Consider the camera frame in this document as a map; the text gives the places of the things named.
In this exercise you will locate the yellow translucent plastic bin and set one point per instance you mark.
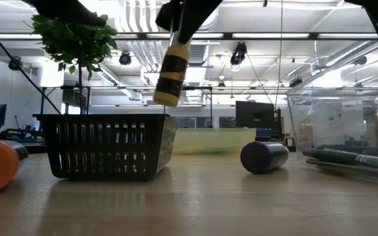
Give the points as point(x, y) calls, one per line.
point(215, 139)

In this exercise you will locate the clear plastic bin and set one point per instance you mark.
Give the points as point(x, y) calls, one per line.
point(340, 124)

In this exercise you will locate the blue paint bottle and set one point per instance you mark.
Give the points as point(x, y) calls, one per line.
point(261, 157)

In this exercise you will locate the yellow paint bottle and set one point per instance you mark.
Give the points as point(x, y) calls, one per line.
point(171, 75)

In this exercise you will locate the black overhead crossbeam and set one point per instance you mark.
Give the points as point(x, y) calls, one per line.
point(228, 35)

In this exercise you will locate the black slotted plastic basket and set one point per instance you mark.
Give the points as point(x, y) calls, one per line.
point(110, 148)

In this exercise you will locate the black background gantry frame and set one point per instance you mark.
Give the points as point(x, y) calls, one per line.
point(205, 88)

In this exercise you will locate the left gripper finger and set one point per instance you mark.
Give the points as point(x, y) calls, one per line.
point(199, 13)
point(166, 16)

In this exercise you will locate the black ceiling spotlight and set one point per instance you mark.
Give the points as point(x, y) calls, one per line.
point(125, 58)
point(15, 62)
point(239, 52)

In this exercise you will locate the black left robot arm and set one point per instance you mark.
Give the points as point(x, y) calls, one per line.
point(67, 11)

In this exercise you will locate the green artificial plant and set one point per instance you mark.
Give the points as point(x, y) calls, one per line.
point(74, 42)

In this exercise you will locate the silver ventilation duct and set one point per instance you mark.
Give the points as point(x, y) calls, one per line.
point(205, 52)

